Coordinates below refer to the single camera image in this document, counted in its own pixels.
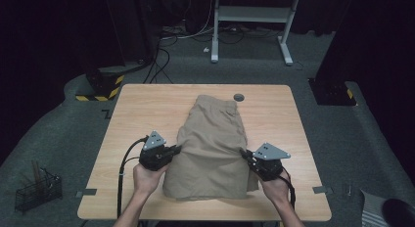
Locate khaki shorts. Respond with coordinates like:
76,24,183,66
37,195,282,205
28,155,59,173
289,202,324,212
161,94,259,201

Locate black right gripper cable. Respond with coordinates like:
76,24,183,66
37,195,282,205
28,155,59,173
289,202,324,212
278,167,297,211

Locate black yellow striped stand base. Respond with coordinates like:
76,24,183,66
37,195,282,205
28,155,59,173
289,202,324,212
75,66,125,103

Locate grey tape piece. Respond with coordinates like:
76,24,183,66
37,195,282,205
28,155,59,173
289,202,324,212
75,188,98,199
311,185,334,195

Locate person's right hand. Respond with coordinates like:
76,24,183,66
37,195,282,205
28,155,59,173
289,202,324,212
259,169,292,205

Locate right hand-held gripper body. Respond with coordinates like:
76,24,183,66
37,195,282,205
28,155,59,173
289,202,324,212
253,142,292,182

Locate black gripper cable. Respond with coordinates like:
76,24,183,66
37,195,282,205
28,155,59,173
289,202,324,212
278,167,297,211
116,137,150,218

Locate black stand base yellow mark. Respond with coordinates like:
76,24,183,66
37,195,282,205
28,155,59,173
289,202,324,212
307,77,357,107

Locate person's left hand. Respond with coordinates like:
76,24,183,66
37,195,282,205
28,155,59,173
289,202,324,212
132,162,169,197

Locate white floor cable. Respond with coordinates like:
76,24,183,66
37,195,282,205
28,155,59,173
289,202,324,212
161,0,216,41

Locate white metal stand frame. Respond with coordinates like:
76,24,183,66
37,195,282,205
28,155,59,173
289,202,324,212
209,0,302,67

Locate black floor cables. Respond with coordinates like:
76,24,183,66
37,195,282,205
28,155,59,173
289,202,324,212
143,34,179,84

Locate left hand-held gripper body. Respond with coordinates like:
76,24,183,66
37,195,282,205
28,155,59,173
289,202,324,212
139,130,172,172

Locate black wire basket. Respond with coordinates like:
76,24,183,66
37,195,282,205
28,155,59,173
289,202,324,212
14,159,64,213

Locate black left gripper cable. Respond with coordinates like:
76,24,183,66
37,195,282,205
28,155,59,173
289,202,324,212
116,137,150,218

